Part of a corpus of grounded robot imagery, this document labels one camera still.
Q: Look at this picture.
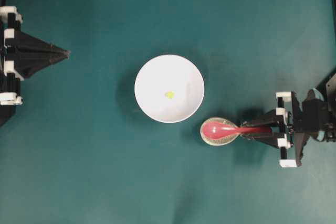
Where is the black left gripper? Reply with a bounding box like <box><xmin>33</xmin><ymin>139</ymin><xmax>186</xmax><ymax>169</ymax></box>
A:
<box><xmin>1</xmin><ymin>6</ymin><xmax>70</xmax><ymax>125</ymax></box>

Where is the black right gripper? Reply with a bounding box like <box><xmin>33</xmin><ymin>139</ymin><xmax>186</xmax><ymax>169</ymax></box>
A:
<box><xmin>241</xmin><ymin>91</ymin><xmax>331</xmax><ymax>168</ymax></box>

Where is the white round bowl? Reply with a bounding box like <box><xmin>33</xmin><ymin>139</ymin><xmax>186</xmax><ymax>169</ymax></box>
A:
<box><xmin>134</xmin><ymin>55</ymin><xmax>205</xmax><ymax>123</ymax></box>

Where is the speckled small spoon rest dish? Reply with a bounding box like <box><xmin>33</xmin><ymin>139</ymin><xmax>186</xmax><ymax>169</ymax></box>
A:
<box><xmin>200</xmin><ymin>117</ymin><xmax>239</xmax><ymax>146</ymax></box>

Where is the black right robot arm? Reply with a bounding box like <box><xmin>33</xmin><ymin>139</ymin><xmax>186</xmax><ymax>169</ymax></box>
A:
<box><xmin>242</xmin><ymin>75</ymin><xmax>335</xmax><ymax>168</ymax></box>

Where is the red ceramic spoon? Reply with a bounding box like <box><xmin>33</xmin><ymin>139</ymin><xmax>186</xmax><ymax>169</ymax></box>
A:
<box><xmin>201</xmin><ymin>122</ymin><xmax>272</xmax><ymax>140</ymax></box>

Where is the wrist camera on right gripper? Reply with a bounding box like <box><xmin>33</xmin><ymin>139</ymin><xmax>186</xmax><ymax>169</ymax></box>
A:
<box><xmin>304</xmin><ymin>88</ymin><xmax>326</xmax><ymax>142</ymax></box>

